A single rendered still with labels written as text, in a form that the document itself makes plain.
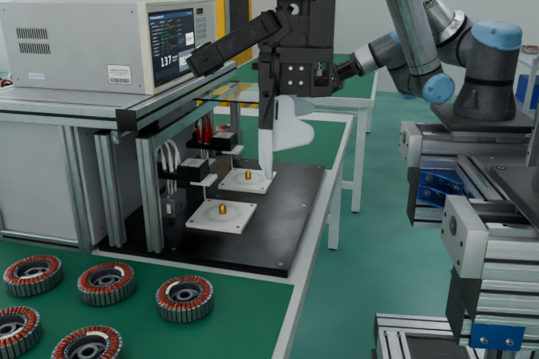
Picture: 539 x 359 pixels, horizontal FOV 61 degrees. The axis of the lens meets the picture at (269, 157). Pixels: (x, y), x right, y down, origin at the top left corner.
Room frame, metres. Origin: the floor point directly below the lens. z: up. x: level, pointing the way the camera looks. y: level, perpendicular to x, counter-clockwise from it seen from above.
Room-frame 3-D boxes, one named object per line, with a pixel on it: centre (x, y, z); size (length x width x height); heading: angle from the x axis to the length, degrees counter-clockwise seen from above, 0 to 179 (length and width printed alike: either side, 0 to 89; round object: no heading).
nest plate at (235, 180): (1.33, 0.07, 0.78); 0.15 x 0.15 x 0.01; 76
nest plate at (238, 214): (1.09, 0.13, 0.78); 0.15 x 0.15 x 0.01; 76
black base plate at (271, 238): (1.21, 0.11, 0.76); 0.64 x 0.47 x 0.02; 166
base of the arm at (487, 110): (1.17, -0.57, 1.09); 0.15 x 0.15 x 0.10
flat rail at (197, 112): (1.23, 0.19, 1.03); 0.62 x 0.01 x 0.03; 166
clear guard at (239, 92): (1.32, 0.08, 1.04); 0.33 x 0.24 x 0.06; 76
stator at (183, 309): (0.75, 0.17, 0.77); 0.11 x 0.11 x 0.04
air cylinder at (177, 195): (1.13, 0.27, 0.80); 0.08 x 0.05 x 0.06; 166
